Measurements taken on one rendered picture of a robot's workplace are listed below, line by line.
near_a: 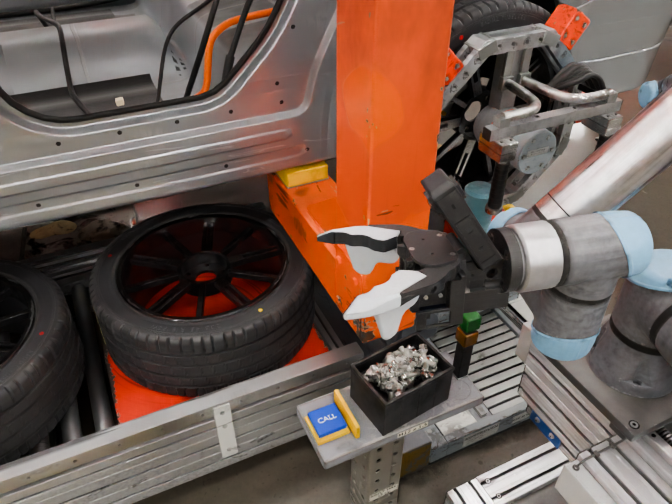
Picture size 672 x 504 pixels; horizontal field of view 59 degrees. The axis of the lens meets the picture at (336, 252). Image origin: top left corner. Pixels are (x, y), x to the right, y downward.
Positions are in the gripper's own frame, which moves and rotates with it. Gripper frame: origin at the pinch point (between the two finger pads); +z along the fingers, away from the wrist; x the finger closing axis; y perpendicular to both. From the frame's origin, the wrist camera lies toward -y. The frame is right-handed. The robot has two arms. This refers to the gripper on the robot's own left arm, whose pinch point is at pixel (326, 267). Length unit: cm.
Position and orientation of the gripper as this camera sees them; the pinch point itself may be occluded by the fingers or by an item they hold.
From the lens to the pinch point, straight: 60.6
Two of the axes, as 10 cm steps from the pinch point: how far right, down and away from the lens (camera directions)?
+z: -9.8, 1.3, -1.4
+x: -1.9, -5.0, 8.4
